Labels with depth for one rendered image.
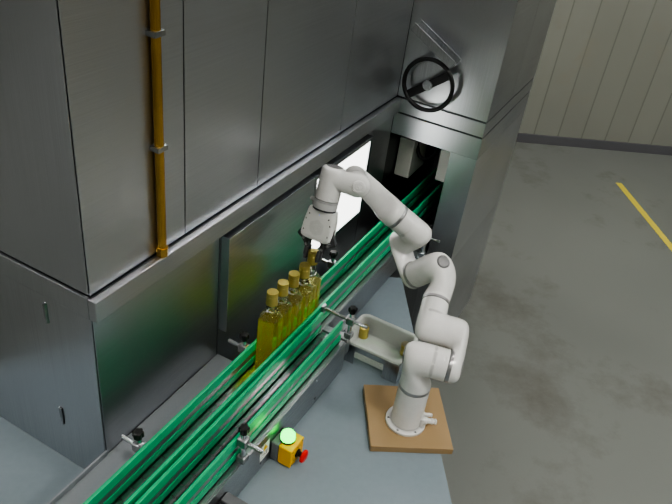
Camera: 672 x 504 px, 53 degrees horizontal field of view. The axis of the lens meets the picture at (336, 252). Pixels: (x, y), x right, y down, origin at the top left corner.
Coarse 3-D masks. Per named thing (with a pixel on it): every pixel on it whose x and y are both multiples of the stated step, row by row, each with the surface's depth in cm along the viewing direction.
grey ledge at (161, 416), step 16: (208, 368) 206; (224, 368) 206; (192, 384) 199; (176, 400) 194; (160, 416) 188; (144, 432) 183; (128, 448) 178; (96, 464) 172; (112, 464) 174; (80, 480) 169; (96, 480) 169; (64, 496) 164; (80, 496) 165
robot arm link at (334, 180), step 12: (324, 168) 200; (336, 168) 200; (324, 180) 200; (336, 180) 199; (348, 180) 199; (360, 180) 199; (324, 192) 201; (336, 192) 202; (348, 192) 201; (360, 192) 200
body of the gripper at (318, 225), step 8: (312, 208) 205; (312, 216) 206; (320, 216) 205; (328, 216) 204; (336, 216) 205; (304, 224) 208; (312, 224) 206; (320, 224) 205; (328, 224) 204; (336, 224) 207; (304, 232) 208; (312, 232) 207; (320, 232) 206; (328, 232) 205; (320, 240) 206; (328, 240) 206
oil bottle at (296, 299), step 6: (288, 294) 206; (294, 294) 206; (300, 294) 207; (294, 300) 205; (300, 300) 208; (294, 306) 206; (300, 306) 210; (294, 312) 207; (300, 312) 212; (294, 318) 209; (300, 318) 214; (294, 324) 211
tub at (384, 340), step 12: (372, 324) 242; (384, 324) 240; (372, 336) 244; (384, 336) 242; (396, 336) 239; (408, 336) 237; (360, 348) 228; (372, 348) 238; (384, 348) 239; (396, 348) 240; (396, 360) 224
